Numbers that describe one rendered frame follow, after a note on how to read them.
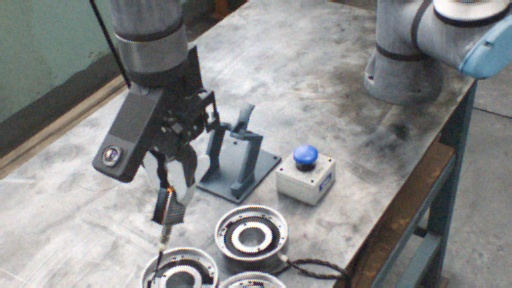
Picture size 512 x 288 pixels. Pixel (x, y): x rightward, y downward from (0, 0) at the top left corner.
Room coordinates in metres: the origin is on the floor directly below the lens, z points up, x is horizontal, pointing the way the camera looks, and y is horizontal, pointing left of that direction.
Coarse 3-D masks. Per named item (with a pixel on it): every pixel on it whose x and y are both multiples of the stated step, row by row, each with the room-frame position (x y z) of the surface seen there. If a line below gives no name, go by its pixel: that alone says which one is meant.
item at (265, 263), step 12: (228, 216) 0.63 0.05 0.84; (240, 216) 0.63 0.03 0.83; (264, 216) 0.63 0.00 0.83; (276, 216) 0.62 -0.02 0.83; (216, 228) 0.60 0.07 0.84; (240, 228) 0.61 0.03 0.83; (252, 228) 0.61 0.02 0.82; (264, 228) 0.60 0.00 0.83; (216, 240) 0.58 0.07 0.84; (240, 240) 0.60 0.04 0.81; (264, 240) 0.58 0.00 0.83; (288, 240) 0.58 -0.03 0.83; (228, 252) 0.56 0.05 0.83; (276, 252) 0.55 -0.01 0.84; (228, 264) 0.55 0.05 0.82; (240, 264) 0.54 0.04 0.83; (252, 264) 0.54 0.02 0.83; (264, 264) 0.54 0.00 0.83; (276, 264) 0.55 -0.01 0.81
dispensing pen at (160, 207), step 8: (160, 192) 0.57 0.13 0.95; (168, 192) 0.57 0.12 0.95; (160, 200) 0.56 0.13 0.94; (160, 208) 0.56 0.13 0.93; (160, 216) 0.55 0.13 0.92; (160, 224) 0.55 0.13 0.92; (168, 232) 0.55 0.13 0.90; (160, 240) 0.55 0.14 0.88; (168, 240) 0.55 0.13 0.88; (160, 248) 0.54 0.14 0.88; (160, 256) 0.54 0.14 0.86
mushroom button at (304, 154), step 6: (294, 150) 0.72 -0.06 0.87; (300, 150) 0.72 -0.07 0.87; (306, 150) 0.71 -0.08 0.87; (312, 150) 0.71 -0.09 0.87; (294, 156) 0.71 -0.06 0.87; (300, 156) 0.70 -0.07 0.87; (306, 156) 0.70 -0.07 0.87; (312, 156) 0.70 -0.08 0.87; (300, 162) 0.70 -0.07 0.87; (306, 162) 0.69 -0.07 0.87; (312, 162) 0.70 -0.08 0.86
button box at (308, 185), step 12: (324, 156) 0.73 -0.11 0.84; (288, 168) 0.71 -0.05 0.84; (300, 168) 0.70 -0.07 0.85; (312, 168) 0.70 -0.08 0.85; (324, 168) 0.70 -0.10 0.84; (276, 180) 0.71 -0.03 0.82; (288, 180) 0.69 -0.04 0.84; (300, 180) 0.68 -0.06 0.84; (312, 180) 0.68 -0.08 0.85; (324, 180) 0.69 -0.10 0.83; (288, 192) 0.69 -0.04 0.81; (300, 192) 0.68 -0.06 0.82; (312, 192) 0.67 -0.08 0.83; (324, 192) 0.69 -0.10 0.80; (312, 204) 0.67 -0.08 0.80
